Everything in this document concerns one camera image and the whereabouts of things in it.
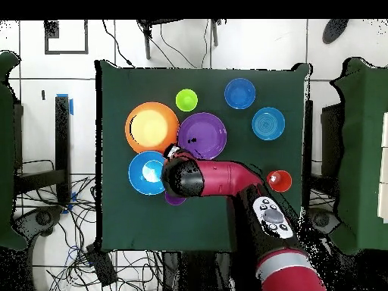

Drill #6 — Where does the purple bowl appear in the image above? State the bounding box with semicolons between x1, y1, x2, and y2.
177;111;227;161

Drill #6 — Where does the large yellow-orange bowl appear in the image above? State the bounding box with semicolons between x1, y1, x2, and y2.
124;102;180;155

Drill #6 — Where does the large light blue bowl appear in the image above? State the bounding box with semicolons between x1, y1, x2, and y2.
127;150;167;196

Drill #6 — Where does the purple cup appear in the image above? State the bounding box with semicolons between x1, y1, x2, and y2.
164;192;187;206

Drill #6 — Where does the green cup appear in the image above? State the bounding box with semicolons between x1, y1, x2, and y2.
175;88;199;112

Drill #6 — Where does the dark blue bowl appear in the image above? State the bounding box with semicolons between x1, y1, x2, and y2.
224;77;257;111

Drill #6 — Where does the dark green tablecloth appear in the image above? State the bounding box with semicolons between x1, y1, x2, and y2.
95;59;310;252

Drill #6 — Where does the flat-bottomed light blue bowl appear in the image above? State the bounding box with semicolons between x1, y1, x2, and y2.
251;106;286;142

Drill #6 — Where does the orange cup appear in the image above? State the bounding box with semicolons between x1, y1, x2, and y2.
267;169;293;193

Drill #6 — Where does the black tripod stand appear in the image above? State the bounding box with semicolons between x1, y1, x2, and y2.
136;18;224;61

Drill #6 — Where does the black power strip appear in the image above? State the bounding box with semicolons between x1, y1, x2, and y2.
85;243;118;287

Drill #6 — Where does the black chair base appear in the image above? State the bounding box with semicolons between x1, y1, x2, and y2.
11;205;63;240
305;207;342;239

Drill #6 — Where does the person's foot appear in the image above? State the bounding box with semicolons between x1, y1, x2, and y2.
321;18;350;45

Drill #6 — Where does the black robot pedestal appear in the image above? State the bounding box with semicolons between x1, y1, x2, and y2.
161;250;236;291

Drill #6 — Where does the black table frame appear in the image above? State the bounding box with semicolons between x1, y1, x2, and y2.
13;95;72;207

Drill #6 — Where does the black square floor frame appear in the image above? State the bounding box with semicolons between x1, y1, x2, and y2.
44;20;89;55

